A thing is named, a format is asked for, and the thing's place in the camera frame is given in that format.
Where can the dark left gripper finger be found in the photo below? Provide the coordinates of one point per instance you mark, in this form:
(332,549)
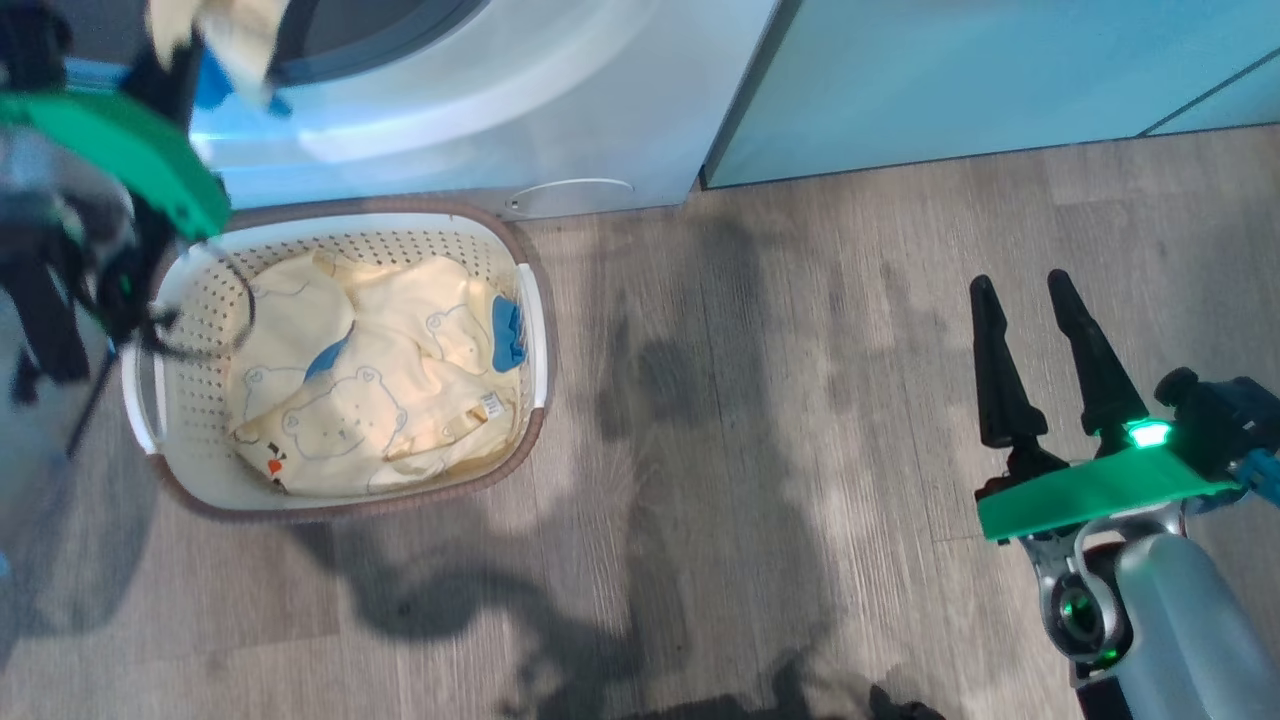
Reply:
(160,90)

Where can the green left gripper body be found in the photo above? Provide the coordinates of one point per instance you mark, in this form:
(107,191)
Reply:
(150,150)

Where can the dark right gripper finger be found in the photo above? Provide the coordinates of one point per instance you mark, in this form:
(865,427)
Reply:
(1000,380)
(1100,380)

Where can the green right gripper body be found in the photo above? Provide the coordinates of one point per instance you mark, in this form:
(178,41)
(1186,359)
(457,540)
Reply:
(1100,490)

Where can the yellow bear-print garment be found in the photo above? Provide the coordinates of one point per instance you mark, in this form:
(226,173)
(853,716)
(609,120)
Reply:
(235,40)
(380,400)

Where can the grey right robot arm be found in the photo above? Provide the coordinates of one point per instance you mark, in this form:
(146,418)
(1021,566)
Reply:
(1180,620)

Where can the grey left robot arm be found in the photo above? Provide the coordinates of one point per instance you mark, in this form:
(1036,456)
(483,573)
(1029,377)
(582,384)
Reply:
(50,220)

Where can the white front-load washing machine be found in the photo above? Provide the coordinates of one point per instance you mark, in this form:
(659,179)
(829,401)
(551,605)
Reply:
(560,110)

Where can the cream perforated laundry basket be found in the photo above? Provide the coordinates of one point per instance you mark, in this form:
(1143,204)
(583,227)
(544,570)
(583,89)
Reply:
(180,430)

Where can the teal cabinet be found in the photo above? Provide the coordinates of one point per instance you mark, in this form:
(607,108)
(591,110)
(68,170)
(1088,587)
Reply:
(950,80)

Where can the round drain filter cover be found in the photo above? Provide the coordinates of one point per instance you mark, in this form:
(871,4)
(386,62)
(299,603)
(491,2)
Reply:
(570,195)

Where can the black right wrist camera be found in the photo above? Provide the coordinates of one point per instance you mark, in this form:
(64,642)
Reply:
(1215,420)

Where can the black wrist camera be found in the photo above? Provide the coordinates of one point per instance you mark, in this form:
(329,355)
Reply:
(1215,420)
(30,45)

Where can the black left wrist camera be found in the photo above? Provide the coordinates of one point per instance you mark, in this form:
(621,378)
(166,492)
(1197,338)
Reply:
(30,45)

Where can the teal right camera connector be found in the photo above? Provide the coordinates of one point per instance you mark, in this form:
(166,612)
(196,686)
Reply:
(1262,475)

